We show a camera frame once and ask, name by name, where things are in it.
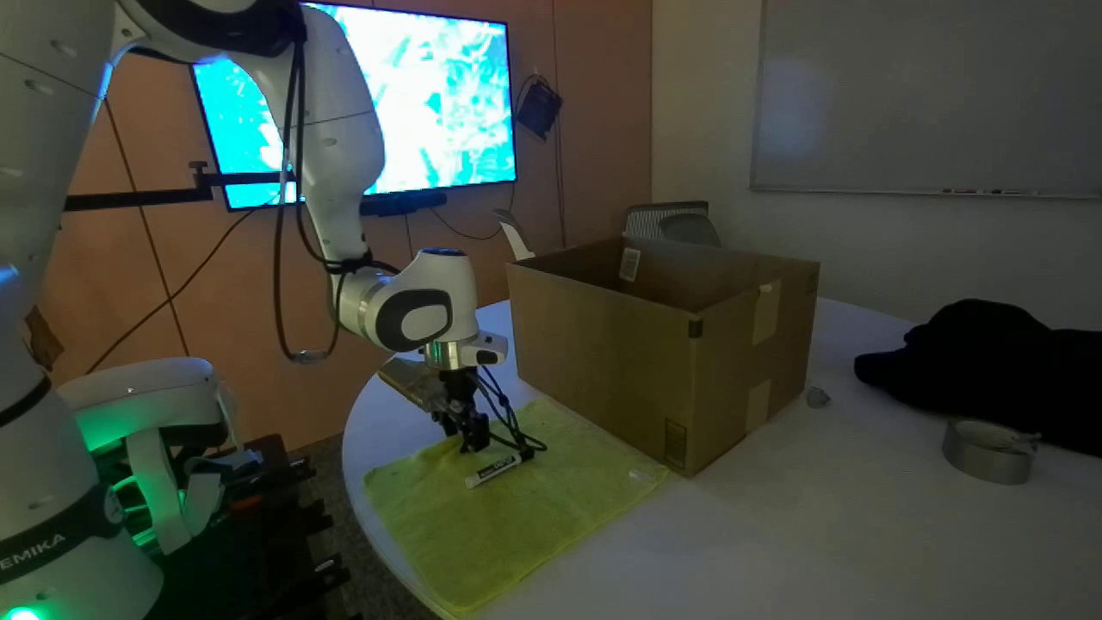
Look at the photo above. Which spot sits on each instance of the brown cardboard box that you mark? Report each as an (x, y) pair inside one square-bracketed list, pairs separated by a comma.
[(678, 349)]

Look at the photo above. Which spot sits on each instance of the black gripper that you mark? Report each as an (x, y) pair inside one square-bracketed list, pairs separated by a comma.
[(461, 414)]

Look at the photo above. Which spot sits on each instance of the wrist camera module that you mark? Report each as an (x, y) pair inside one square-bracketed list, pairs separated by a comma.
[(482, 349)]

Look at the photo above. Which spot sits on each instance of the black clothing pile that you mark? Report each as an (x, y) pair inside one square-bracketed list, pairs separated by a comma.
[(997, 362)]

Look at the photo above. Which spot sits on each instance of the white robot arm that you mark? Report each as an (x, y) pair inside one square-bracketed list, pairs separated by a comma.
[(55, 72)]

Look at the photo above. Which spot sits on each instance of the wall whiteboard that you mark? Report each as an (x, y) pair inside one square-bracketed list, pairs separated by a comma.
[(931, 98)]

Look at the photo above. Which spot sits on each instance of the yellow microfiber cloth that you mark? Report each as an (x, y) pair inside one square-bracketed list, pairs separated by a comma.
[(471, 546)]

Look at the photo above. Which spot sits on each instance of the grey tape roll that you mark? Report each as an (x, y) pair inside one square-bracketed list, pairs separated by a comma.
[(991, 452)]

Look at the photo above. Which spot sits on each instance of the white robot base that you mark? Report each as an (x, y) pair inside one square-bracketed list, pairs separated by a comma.
[(96, 475)]

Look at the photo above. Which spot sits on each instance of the grey chair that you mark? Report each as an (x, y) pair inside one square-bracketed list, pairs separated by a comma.
[(673, 220)]

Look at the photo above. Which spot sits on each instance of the black dry-erase marker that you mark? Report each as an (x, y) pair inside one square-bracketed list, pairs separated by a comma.
[(490, 472)]

